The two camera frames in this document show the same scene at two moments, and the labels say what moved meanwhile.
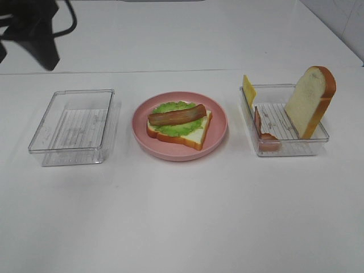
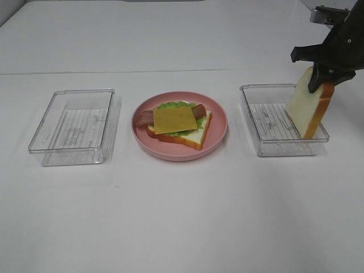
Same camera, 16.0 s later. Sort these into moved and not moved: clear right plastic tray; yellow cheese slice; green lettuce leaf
Moved: yellow cheese slice
Not moved: green lettuce leaf; clear right plastic tray
